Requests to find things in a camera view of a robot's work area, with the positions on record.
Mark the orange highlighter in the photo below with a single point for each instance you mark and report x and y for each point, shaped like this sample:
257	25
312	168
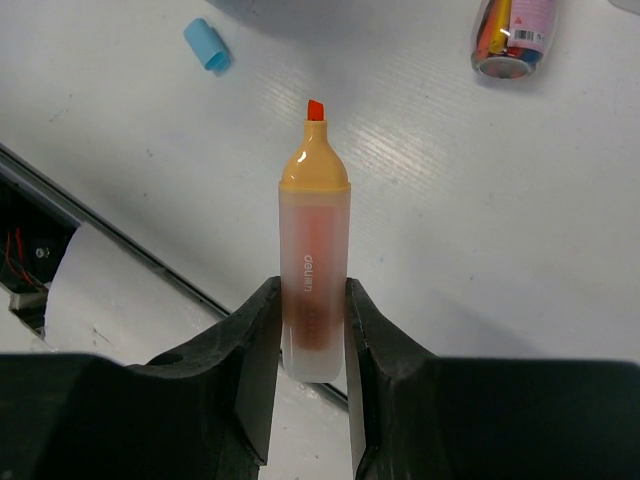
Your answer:
314	218

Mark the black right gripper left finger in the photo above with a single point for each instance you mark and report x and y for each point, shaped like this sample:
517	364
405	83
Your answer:
201	410

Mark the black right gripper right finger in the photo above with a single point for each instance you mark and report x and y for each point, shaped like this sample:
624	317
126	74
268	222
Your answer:
415	415

